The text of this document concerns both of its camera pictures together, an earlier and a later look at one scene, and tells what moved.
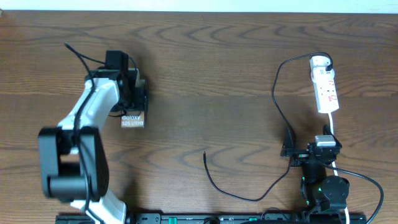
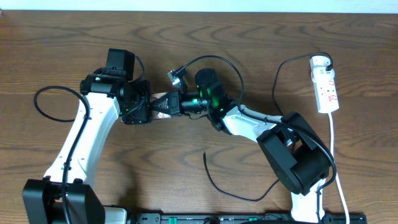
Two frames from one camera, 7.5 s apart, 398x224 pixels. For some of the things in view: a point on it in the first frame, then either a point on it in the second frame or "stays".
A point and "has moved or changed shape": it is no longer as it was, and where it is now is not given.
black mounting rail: x=293 y=218 stays
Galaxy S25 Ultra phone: x=132 y=119 has moved or changed shape
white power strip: x=324 y=89 stays
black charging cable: x=285 y=120 stays
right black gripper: x=288 y=144 → x=173 y=102
